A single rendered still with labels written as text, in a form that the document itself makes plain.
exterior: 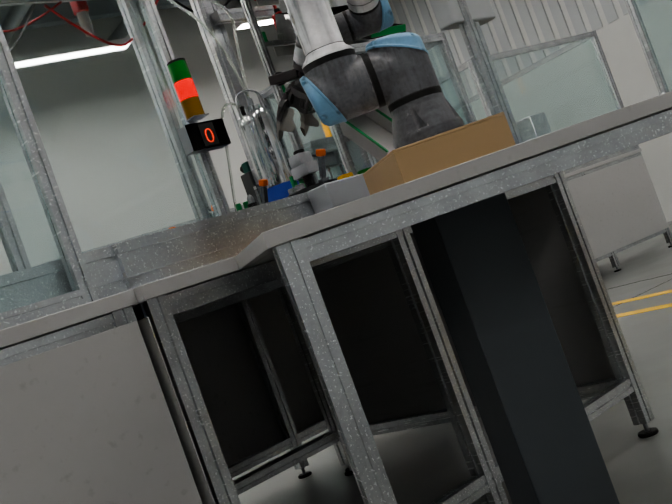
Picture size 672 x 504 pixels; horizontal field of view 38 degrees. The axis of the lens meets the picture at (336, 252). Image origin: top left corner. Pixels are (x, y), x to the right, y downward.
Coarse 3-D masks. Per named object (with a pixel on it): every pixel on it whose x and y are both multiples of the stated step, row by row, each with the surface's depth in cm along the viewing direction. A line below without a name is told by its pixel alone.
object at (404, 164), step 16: (464, 128) 193; (480, 128) 194; (496, 128) 194; (416, 144) 191; (432, 144) 191; (448, 144) 192; (464, 144) 193; (480, 144) 193; (496, 144) 194; (512, 144) 195; (384, 160) 196; (400, 160) 190; (416, 160) 190; (432, 160) 191; (448, 160) 192; (464, 160) 192; (368, 176) 210; (384, 176) 200; (400, 176) 190; (416, 176) 190
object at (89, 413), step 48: (0, 336) 166; (48, 336) 173; (96, 336) 178; (0, 384) 164; (48, 384) 170; (96, 384) 176; (144, 384) 182; (0, 432) 162; (48, 432) 168; (96, 432) 173; (144, 432) 179; (0, 480) 160; (48, 480) 166; (96, 480) 171; (144, 480) 177; (192, 480) 183
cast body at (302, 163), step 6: (300, 150) 253; (294, 156) 253; (300, 156) 252; (306, 156) 253; (294, 162) 254; (300, 162) 252; (306, 162) 251; (312, 162) 253; (294, 168) 254; (300, 168) 252; (306, 168) 251; (312, 168) 252; (318, 168) 253; (294, 174) 255; (300, 174) 253; (306, 174) 252
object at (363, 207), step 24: (600, 120) 176; (624, 120) 177; (528, 144) 172; (552, 144) 173; (456, 168) 169; (480, 168) 170; (384, 192) 166; (408, 192) 166; (432, 192) 172; (312, 216) 162; (336, 216) 163; (360, 216) 164; (264, 240) 160; (288, 240) 161; (240, 264) 196
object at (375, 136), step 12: (348, 120) 280; (360, 120) 281; (372, 120) 281; (384, 120) 277; (348, 132) 271; (360, 132) 266; (372, 132) 275; (384, 132) 276; (360, 144) 268; (372, 144) 264; (384, 144) 270; (384, 156) 261
